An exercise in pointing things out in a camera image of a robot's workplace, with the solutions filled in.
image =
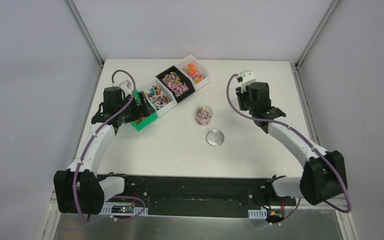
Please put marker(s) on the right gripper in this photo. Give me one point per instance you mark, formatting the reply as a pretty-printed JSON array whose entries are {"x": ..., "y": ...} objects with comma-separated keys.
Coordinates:
[{"x": 240, "y": 96}]

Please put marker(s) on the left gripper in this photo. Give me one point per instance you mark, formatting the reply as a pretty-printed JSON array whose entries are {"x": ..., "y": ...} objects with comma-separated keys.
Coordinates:
[{"x": 140, "y": 108}]

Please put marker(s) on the clear plastic jar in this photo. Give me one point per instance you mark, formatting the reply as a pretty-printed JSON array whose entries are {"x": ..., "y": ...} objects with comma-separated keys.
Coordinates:
[{"x": 203, "y": 115}]

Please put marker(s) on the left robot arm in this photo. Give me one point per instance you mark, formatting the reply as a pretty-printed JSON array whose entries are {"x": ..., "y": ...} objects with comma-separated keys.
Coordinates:
[{"x": 78, "y": 188}]

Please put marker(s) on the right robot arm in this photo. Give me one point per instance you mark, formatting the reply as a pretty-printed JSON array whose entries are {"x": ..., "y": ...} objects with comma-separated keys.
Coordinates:
[{"x": 324, "y": 173}]

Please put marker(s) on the green candy bin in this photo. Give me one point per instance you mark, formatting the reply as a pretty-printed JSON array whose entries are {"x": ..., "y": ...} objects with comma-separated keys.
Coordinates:
[{"x": 147, "y": 111}]

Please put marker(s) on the white lollipop bin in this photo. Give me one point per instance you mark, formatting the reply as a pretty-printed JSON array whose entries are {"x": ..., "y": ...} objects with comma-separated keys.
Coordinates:
[{"x": 158, "y": 95}]

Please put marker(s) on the white gummy bin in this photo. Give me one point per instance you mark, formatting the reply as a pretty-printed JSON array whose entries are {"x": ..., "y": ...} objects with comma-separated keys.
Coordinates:
[{"x": 194, "y": 71}]

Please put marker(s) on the black lollipop bin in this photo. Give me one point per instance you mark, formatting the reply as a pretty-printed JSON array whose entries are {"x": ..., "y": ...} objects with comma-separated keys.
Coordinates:
[{"x": 177, "y": 83}]

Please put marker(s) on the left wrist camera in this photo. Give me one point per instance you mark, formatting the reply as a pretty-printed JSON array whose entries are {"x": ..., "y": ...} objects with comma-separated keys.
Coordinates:
[{"x": 125, "y": 85}]

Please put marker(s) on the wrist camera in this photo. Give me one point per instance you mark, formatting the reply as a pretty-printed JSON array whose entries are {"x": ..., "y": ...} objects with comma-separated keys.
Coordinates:
[
  {"x": 246, "y": 78},
  {"x": 125, "y": 85}
]

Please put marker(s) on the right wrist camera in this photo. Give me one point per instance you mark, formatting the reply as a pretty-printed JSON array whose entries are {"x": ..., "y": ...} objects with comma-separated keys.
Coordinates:
[{"x": 246, "y": 78}]

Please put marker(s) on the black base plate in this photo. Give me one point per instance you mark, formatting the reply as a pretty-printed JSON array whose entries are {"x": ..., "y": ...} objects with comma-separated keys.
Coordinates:
[{"x": 196, "y": 197}]

